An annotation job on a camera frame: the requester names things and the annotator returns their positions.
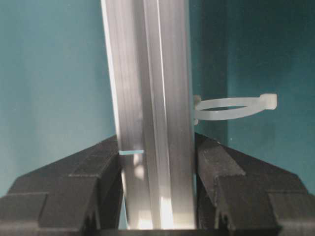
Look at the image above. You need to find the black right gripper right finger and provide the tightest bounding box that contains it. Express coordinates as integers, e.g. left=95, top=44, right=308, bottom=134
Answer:
left=195, top=134, right=315, bottom=236

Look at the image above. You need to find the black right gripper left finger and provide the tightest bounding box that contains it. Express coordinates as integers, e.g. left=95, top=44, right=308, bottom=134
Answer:
left=0, top=136, right=123, bottom=236

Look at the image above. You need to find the large aluminium extrusion rail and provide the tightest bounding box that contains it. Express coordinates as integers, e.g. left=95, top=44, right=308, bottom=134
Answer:
left=101, top=0, right=196, bottom=230

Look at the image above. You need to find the translucent white zip tie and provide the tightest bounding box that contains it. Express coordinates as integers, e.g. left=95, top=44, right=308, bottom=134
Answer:
left=193, top=93, right=278, bottom=125

